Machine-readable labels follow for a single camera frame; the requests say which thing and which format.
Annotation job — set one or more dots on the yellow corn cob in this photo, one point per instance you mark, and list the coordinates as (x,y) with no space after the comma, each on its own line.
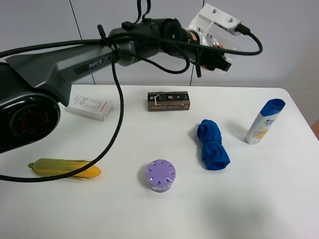
(45,167)

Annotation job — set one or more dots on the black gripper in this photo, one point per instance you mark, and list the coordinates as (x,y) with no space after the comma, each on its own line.
(210,60)

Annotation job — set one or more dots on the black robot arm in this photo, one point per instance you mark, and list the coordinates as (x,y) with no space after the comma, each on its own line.
(33,86)

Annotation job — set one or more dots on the brown cardboard box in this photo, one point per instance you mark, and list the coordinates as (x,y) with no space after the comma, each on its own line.
(168,101)

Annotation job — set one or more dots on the white blue shampoo bottle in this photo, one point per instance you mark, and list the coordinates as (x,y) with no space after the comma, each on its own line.
(266,117)

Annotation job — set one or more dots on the white paper box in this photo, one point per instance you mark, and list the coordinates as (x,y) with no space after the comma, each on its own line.
(89,107)

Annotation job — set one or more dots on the purple air freshener jar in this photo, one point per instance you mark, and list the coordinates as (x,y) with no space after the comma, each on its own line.
(160,175)

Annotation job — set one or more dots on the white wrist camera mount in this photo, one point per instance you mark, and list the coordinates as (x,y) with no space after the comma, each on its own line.
(207,18)

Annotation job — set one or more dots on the rolled blue towel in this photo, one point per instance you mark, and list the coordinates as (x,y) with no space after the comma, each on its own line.
(213,153)

